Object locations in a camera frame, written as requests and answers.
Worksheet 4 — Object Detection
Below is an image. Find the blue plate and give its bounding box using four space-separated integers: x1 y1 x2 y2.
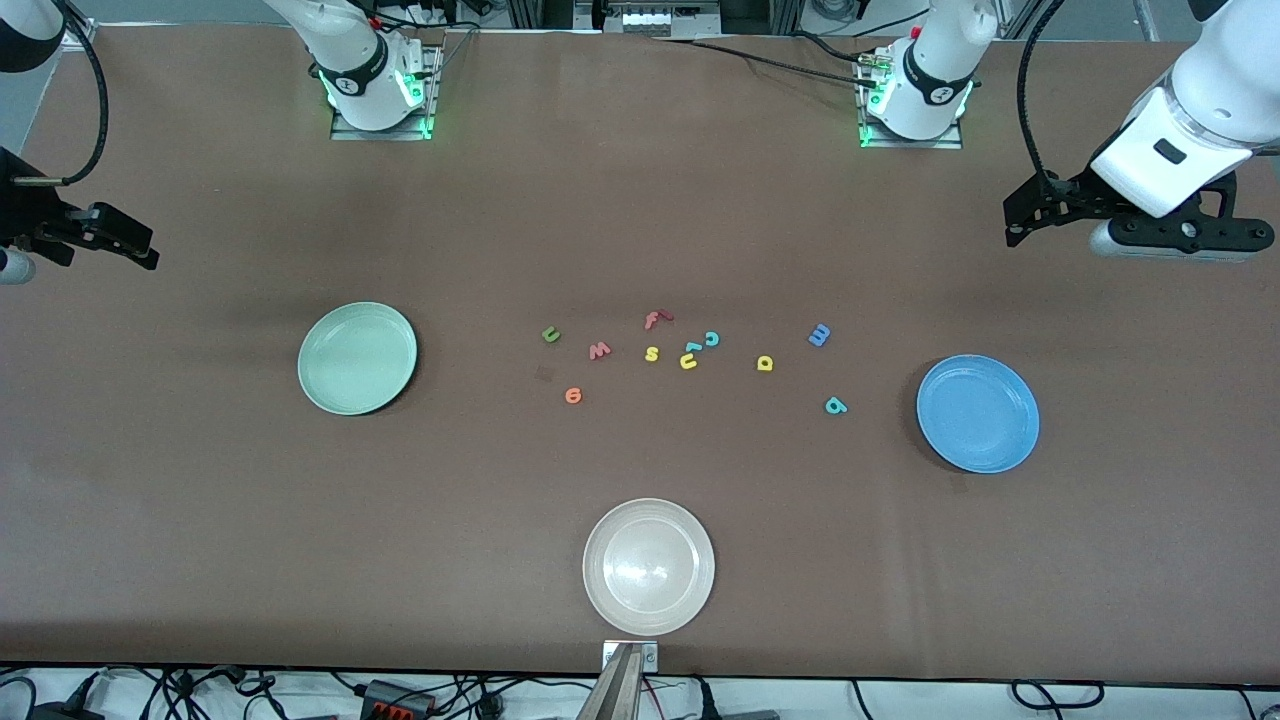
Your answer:
916 354 1041 475

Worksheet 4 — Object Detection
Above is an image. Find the green plate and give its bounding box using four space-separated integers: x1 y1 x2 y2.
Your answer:
297 301 419 417

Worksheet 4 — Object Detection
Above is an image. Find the white terminal block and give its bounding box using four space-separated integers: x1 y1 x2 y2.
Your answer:
600 0 723 39

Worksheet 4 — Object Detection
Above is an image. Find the beige plate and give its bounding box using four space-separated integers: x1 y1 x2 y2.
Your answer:
582 497 717 637

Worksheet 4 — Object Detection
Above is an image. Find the black orange power strip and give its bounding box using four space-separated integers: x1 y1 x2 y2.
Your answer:
362 679 437 720

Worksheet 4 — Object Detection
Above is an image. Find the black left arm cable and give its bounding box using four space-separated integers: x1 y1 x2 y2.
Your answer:
1016 0 1067 201

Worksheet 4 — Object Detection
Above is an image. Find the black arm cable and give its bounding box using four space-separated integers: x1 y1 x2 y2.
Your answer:
1016 0 1067 201
10 0 109 189

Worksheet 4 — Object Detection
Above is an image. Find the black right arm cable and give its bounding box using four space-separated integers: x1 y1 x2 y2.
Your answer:
10 0 109 189

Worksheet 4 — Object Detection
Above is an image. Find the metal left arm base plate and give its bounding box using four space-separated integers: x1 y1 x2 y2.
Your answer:
857 50 965 151

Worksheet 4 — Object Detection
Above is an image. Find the short black table cable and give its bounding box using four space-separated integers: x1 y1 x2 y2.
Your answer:
792 31 873 65

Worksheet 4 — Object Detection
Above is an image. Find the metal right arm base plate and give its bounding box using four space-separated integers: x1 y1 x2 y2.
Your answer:
330 40 441 142

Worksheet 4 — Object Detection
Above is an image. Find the long black table cable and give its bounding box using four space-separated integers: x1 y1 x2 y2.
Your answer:
655 35 881 91

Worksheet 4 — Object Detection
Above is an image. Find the black cable loop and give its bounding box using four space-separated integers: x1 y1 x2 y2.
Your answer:
1008 680 1107 713

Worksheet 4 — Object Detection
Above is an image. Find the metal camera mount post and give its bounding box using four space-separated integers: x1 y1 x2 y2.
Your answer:
576 640 661 720

